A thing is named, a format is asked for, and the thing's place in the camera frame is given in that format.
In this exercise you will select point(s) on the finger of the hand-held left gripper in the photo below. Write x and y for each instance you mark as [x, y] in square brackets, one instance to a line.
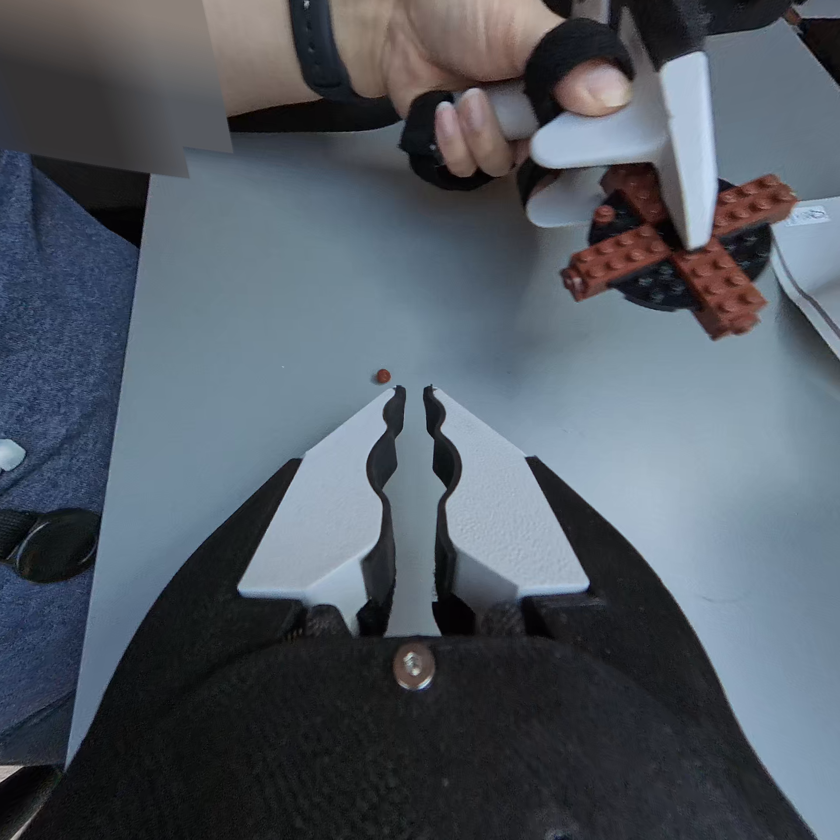
[689, 144]

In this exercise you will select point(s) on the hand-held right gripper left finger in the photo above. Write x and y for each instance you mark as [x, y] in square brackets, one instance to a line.
[315, 525]

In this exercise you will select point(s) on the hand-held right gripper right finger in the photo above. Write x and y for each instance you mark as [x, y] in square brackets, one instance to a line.
[512, 525]

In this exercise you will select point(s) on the brown cross brick model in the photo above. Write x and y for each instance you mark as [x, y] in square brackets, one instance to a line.
[722, 282]

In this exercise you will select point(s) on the grey desk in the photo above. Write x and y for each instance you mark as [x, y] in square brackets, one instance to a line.
[262, 295]

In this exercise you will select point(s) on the person's left hand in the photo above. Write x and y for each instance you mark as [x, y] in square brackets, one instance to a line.
[459, 46]

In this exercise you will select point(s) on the grey instruction booklet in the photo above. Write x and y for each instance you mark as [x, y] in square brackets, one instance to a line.
[814, 262]

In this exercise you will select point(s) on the black round badge reel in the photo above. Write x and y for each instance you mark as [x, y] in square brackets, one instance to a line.
[56, 544]

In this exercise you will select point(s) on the person's blue clothing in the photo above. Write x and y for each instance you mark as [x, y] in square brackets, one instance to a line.
[59, 328]

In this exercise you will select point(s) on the black wristband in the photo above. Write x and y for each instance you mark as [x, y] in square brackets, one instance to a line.
[321, 59]

